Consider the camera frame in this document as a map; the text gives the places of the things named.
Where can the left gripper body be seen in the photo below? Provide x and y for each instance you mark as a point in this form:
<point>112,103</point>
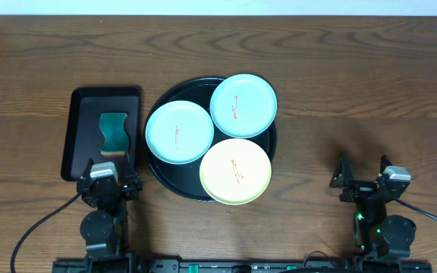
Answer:
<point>125,198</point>

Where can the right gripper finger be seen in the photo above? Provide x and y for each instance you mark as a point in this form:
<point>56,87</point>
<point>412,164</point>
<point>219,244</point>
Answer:
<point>385,162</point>
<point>343,173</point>

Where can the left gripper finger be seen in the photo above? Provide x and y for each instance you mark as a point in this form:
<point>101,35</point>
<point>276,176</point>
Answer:
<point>87,170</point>
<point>129,167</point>

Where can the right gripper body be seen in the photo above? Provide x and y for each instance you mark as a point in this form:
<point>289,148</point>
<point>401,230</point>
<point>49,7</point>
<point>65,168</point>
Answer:
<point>369,211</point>

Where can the green and yellow sponge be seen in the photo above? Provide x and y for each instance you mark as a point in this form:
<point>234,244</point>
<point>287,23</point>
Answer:
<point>112,128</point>

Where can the light blue plate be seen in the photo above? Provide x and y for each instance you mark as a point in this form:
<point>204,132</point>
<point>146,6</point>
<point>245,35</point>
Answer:
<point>179,132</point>
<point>243,106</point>

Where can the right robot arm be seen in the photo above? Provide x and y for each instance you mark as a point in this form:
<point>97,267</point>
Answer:
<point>384,239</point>

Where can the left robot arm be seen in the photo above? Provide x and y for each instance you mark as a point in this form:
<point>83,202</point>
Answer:
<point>106,237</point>

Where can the round black serving tray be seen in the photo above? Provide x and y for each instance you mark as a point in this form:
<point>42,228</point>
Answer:
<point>184,180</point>

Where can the yellow plate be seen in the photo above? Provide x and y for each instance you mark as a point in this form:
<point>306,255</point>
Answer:
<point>235,171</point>

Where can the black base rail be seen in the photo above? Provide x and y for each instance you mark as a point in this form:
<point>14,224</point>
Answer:
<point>174,266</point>

